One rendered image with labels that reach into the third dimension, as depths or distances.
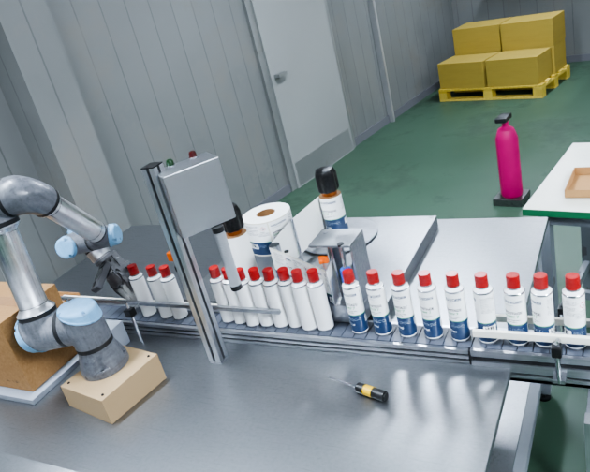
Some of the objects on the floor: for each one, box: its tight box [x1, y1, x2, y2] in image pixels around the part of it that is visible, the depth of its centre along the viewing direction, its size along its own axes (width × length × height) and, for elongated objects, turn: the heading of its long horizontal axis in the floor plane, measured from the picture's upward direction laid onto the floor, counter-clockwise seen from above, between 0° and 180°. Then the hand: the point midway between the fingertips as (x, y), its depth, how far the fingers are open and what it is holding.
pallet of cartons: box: [437, 10, 570, 102], centre depth 694 cm, size 88×127×72 cm
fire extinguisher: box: [493, 112, 530, 207], centre depth 429 cm, size 28×28×64 cm
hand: (135, 302), depth 225 cm, fingers closed, pressing on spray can
